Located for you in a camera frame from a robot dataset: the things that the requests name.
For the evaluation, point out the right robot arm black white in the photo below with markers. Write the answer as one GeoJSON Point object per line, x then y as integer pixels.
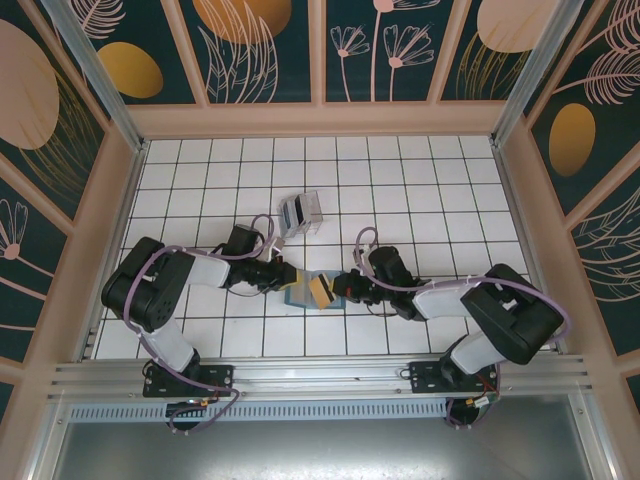
{"type": "Point", "coordinates": [505, 320]}

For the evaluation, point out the clear acrylic card box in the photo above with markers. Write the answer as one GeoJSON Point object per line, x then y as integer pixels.
{"type": "Point", "coordinates": [310, 210]}

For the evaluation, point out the grey-blue card holder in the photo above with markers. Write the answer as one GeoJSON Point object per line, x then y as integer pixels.
{"type": "Point", "coordinates": [296, 300]}

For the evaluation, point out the aluminium side rail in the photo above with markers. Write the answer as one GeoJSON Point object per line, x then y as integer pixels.
{"type": "Point", "coordinates": [525, 240]}

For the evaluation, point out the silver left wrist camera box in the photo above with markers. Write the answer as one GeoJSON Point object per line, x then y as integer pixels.
{"type": "Point", "coordinates": [273, 250]}

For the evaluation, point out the teal panel pink circle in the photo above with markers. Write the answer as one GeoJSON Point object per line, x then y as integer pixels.
{"type": "Point", "coordinates": [480, 55]}

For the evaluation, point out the teal panel pink flowers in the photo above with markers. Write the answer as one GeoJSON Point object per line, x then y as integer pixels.
{"type": "Point", "coordinates": [385, 50]}

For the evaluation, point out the wide aluminium base rail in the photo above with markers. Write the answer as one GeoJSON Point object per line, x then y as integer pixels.
{"type": "Point", "coordinates": [320, 375]}

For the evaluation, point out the blue white credit card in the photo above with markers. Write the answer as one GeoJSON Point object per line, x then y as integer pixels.
{"type": "Point", "coordinates": [289, 216]}

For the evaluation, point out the teal panel small orange oval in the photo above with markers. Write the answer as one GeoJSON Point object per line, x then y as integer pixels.
{"type": "Point", "coordinates": [145, 55]}

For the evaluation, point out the teal panel large pink disc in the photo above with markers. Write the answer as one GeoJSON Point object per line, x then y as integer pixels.
{"type": "Point", "coordinates": [35, 100]}

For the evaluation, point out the gold credit card black stripe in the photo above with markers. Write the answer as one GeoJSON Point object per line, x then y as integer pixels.
{"type": "Point", "coordinates": [321, 294]}

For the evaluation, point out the aluminium corner post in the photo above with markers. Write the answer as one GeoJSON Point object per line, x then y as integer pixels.
{"type": "Point", "coordinates": [535, 65]}
{"type": "Point", "coordinates": [95, 75]}

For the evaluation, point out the teal panel single pink flower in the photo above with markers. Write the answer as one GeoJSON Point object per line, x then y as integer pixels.
{"type": "Point", "coordinates": [25, 250]}

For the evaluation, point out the teal panel pink leaf lines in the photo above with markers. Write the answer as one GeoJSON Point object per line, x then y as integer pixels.
{"type": "Point", "coordinates": [615, 270]}

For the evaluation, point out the teal panel orange circle leaves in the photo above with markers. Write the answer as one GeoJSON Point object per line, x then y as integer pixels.
{"type": "Point", "coordinates": [250, 50]}

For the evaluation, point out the dark credit card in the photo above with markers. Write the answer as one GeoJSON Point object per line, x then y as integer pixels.
{"type": "Point", "coordinates": [301, 211]}

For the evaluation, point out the teal panel orange oval feather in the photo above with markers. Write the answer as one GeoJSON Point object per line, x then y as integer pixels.
{"type": "Point", "coordinates": [590, 110]}

